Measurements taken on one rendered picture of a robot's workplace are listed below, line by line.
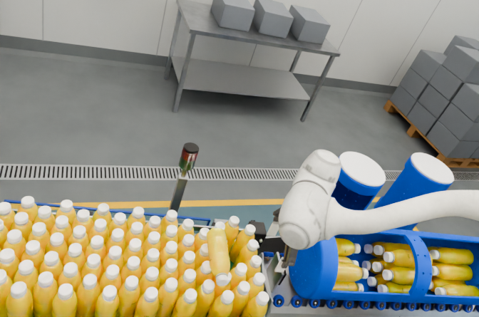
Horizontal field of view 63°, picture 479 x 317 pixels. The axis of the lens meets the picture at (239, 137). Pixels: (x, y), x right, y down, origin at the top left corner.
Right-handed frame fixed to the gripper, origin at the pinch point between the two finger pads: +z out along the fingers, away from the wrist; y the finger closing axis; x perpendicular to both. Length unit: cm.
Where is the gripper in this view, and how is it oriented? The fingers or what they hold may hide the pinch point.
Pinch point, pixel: (275, 250)
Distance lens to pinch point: 131.6
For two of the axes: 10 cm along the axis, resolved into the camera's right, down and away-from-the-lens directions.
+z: -2.9, 7.7, 5.7
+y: -1.3, -6.2, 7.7
